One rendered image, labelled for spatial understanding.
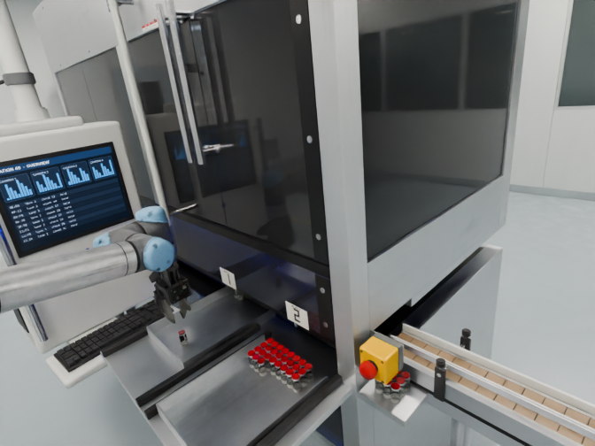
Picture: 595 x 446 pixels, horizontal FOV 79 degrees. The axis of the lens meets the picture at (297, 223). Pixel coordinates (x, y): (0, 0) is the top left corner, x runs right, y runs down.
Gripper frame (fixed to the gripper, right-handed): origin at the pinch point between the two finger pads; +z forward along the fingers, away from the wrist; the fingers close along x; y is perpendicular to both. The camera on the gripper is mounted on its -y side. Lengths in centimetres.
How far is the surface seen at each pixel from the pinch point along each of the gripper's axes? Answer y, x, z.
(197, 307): -13.4, 12.5, 9.6
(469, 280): 53, 87, 12
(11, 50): -54, -9, -82
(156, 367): 3.3, -10.9, 10.4
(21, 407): -144, -53, 98
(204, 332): 0.3, 6.9, 10.4
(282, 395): 39.4, 6.6, 10.4
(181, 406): 22.5, -12.6, 10.1
